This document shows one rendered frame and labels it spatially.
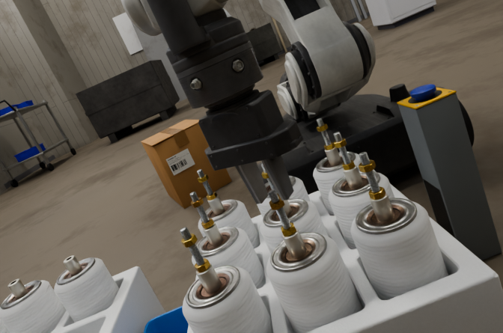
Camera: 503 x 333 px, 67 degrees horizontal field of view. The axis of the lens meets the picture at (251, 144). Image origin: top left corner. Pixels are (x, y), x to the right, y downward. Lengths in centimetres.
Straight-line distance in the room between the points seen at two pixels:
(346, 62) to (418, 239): 49
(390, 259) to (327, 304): 9
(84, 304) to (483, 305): 64
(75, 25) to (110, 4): 86
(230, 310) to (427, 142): 41
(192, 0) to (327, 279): 34
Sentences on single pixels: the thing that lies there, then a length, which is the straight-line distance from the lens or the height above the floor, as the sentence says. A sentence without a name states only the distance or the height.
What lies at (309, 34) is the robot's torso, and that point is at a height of 48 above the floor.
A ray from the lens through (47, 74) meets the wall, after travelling 807.
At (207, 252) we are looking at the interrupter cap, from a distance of 60.
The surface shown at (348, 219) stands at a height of 22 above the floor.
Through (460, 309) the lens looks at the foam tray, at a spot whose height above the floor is 15.
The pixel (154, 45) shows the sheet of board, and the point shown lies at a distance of 834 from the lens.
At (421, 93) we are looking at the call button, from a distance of 69.
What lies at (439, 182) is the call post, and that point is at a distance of 72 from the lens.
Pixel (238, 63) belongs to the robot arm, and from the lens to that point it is 39.
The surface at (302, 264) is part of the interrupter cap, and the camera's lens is 47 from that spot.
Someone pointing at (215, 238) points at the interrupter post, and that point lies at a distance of 61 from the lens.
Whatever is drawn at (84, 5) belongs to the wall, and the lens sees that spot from 916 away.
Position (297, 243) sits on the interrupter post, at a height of 27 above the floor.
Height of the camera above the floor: 51
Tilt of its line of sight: 14 degrees down
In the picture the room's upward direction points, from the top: 24 degrees counter-clockwise
